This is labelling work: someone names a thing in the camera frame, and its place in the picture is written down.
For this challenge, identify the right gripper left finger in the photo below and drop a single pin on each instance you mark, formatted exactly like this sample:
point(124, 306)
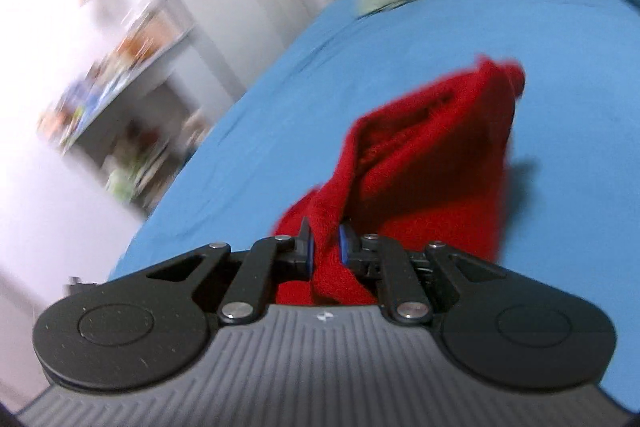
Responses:
point(268, 263)

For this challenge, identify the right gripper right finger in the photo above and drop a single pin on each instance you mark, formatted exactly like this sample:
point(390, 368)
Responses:
point(383, 262)

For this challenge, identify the red knit sweater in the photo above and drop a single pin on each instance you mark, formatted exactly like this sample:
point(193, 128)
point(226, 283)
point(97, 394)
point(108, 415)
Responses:
point(429, 166)

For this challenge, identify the blue bed sheet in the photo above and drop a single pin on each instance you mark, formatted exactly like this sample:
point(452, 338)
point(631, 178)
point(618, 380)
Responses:
point(573, 214)

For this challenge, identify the white desk shelf unit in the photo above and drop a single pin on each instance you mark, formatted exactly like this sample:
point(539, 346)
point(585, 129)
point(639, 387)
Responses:
point(137, 131)

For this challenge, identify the grey white wardrobe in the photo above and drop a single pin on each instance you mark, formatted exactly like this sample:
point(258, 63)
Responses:
point(225, 1)

